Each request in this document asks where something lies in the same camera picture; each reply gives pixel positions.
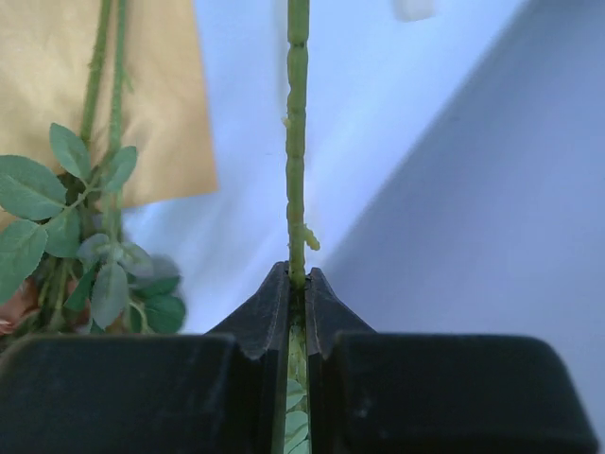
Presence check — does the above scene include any orange wrapping paper sheet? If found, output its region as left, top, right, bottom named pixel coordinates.
left=0, top=0, right=219, bottom=233

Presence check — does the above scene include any cream ribbon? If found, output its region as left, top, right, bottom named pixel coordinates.
left=392, top=0, right=436, bottom=23

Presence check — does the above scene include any fake flower bouquet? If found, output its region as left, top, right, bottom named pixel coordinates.
left=1, top=1, right=319, bottom=453

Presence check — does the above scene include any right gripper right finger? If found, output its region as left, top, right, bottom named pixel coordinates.
left=305, top=269, right=599, bottom=454

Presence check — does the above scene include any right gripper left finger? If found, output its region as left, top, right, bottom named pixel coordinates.
left=1, top=262, right=289, bottom=453

